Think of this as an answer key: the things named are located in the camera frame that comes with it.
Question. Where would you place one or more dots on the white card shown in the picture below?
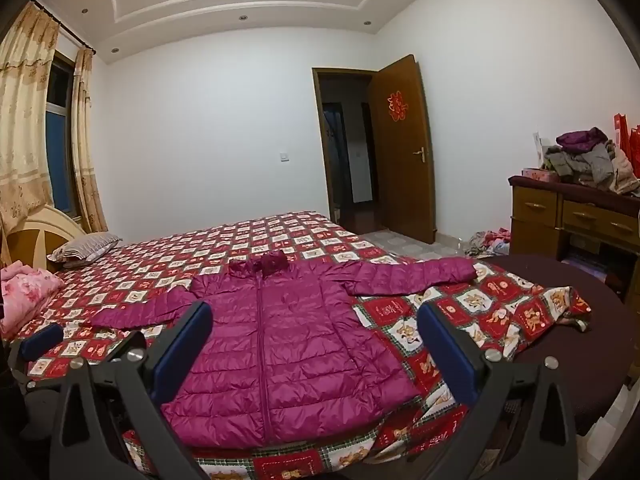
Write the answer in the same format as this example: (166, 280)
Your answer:
(538, 147)

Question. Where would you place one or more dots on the pink floral quilt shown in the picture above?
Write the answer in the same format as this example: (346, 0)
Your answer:
(27, 290)

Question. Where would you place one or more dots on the magenta puffer jacket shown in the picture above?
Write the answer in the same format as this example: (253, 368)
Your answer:
(300, 335)

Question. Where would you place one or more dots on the red patterned bed sheet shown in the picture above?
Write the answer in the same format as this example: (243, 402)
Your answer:
(200, 245)

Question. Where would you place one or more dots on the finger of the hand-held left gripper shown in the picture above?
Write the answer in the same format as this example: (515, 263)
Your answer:
(42, 341)

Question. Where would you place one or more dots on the pile of clothes on floor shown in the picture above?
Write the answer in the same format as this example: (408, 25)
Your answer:
(487, 244)

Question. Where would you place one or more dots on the red paper door decoration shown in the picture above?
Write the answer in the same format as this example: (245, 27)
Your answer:
(396, 106)

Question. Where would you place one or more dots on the dark curtain rod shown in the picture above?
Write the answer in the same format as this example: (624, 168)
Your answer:
(67, 30)

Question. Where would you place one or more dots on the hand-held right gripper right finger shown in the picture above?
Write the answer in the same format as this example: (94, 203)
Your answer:
(447, 355)

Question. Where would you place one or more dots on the wide beige floral curtain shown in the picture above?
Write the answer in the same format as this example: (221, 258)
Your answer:
(25, 125)

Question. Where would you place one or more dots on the beige garment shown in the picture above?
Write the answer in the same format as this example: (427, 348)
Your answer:
(625, 170)

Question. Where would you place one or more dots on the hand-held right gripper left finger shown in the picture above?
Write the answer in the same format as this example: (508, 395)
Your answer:
(182, 347)

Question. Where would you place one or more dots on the red bag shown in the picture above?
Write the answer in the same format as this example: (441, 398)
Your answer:
(625, 132)

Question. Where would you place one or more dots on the brown door frame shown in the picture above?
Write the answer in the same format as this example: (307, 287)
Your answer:
(320, 135)

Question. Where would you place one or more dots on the window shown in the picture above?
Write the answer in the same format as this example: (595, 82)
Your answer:
(59, 155)

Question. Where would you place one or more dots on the dark brown mattress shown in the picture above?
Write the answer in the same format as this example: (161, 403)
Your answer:
(575, 385)

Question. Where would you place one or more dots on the brown wooden door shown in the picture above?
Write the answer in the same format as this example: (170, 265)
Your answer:
(402, 180)

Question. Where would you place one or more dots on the narrow beige floral curtain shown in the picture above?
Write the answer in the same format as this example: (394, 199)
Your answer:
(85, 150)

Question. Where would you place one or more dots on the purple garment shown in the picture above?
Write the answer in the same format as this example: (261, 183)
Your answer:
(582, 139)

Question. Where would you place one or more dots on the striped grey pillow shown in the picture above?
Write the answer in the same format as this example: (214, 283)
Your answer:
(85, 249)

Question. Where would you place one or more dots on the wooden headboard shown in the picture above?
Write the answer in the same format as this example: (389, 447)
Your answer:
(45, 230)

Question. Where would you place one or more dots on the wooden dresser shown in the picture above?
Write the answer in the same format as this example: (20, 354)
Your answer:
(540, 215)

